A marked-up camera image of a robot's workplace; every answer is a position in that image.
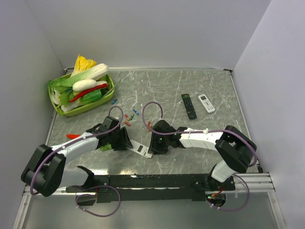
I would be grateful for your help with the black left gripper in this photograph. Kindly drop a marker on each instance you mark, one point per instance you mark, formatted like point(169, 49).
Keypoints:
point(124, 141)

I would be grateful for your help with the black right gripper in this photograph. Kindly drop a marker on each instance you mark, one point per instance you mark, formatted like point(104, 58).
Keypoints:
point(154, 145)

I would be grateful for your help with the red white remote control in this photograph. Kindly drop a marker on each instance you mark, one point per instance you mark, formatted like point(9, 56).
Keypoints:
point(140, 149)

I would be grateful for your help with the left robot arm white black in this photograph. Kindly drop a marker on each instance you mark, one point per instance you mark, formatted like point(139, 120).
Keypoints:
point(46, 170)

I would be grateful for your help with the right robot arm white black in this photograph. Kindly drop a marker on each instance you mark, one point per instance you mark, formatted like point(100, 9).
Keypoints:
point(237, 151)

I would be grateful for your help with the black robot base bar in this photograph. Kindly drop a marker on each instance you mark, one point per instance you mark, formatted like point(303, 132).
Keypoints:
point(154, 187)

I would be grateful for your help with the black TV remote control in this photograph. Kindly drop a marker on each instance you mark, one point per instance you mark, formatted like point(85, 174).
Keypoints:
point(189, 106)

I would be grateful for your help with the white air conditioner remote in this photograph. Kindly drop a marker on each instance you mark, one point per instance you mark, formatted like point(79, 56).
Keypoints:
point(206, 103)

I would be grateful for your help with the orange carrot toy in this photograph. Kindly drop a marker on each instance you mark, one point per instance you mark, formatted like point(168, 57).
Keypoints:
point(102, 148)

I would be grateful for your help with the red chili pepper toy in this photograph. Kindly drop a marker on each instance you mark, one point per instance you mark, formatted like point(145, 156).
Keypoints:
point(83, 93)

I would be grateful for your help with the green plastic basket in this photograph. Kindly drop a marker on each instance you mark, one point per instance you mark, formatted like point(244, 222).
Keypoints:
point(81, 109)

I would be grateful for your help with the white radish toy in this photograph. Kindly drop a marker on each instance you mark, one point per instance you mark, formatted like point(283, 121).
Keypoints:
point(85, 84)

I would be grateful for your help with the green leafy vegetable toy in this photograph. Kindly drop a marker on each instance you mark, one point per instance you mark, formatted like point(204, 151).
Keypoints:
point(63, 92)

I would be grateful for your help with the napa cabbage toy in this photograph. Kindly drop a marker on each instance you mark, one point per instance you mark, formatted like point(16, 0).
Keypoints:
point(88, 69)

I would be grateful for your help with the aluminium frame rail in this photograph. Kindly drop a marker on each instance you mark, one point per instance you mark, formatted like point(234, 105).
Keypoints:
point(244, 182)

